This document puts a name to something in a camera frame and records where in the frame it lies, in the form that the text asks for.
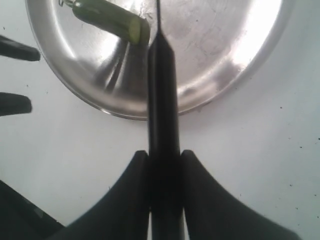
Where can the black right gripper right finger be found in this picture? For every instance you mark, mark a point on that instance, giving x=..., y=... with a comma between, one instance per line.
x=212, y=213

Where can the black handled kitchen knife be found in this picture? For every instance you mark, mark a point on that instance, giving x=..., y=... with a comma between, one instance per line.
x=163, y=134

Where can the cut green cucumber slice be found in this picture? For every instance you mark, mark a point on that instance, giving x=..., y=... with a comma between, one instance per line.
x=144, y=34

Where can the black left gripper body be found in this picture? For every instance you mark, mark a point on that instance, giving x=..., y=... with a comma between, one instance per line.
x=20, y=219

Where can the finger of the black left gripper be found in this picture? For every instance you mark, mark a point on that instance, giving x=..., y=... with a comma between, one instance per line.
x=16, y=50
x=14, y=104

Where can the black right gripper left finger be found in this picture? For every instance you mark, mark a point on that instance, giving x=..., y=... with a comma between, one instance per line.
x=122, y=214

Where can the round stainless steel plate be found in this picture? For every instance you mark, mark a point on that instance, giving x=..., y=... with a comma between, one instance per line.
x=215, y=43

